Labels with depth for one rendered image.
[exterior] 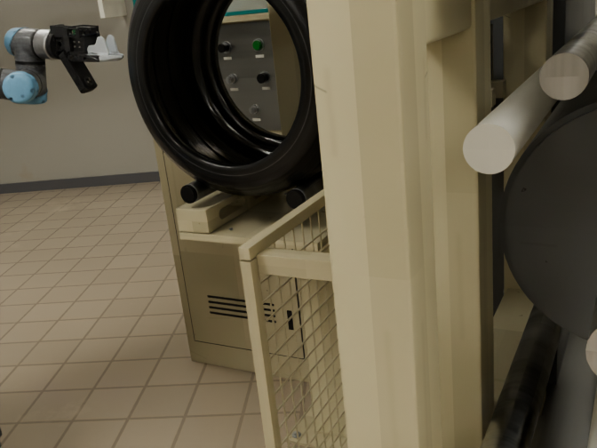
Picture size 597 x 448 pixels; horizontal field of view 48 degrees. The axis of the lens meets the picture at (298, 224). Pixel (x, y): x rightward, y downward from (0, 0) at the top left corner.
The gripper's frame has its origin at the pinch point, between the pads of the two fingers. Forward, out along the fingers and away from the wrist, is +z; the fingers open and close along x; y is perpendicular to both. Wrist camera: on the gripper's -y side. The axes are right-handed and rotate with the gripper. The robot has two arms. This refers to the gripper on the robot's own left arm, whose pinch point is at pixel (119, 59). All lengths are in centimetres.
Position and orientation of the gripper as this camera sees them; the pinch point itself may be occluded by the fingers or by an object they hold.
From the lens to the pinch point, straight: 175.9
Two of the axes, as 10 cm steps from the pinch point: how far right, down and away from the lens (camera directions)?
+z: 9.0, 1.7, -4.1
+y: 0.0, -9.2, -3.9
